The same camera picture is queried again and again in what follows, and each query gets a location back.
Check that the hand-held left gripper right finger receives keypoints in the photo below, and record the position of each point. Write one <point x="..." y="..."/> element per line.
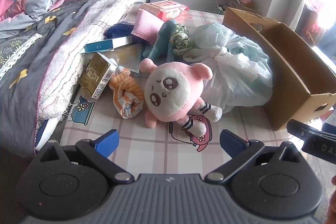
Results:
<point x="231" y="141"/>

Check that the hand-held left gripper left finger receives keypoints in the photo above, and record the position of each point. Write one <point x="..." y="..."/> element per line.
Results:
<point x="108" y="141"/>

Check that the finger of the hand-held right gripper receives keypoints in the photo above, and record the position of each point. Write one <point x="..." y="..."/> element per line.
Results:
<point x="298" y="128"/>

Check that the brown cardboard box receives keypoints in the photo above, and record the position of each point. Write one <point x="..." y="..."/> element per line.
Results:
<point x="288" y="77"/>

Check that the white plastic bag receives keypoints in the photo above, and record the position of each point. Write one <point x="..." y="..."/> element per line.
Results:
<point x="236" y="74"/>

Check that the pink plush toy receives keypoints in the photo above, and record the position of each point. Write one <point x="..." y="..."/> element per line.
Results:
<point x="168" y="92"/>

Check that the blue wipes packet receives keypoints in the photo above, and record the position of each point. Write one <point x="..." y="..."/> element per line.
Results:
<point x="118" y="29"/>

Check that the teal towel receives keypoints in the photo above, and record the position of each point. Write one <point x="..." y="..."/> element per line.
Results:
<point x="160" y="41"/>

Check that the pink waffle towel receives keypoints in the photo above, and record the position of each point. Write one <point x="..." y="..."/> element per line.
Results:
<point x="147" y="24"/>

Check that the person's right hand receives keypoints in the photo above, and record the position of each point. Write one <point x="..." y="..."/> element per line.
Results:
<point x="334" y="195"/>

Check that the orange striped sock bundle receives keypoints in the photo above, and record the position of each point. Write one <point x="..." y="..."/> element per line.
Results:
<point x="126" y="94"/>

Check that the gold cardboard packet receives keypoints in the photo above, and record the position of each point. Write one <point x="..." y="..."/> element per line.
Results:
<point x="97" y="74"/>

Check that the blue and white slim box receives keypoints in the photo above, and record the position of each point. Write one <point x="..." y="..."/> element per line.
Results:
<point x="105" y="45"/>

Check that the grey patterned bedsheet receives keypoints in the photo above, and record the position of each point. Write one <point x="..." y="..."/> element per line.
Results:
<point x="21" y="98"/>

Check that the green floral scrunchie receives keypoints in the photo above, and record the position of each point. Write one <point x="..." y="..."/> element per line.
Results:
<point x="181" y="37"/>

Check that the pink hanging garment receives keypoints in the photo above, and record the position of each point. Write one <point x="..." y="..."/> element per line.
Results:
<point x="319" y="11"/>

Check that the white paper booklet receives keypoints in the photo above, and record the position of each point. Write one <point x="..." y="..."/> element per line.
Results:
<point x="130" y="12"/>

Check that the red wet wipes pack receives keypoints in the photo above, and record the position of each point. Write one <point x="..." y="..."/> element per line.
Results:
<point x="168" y="7"/>

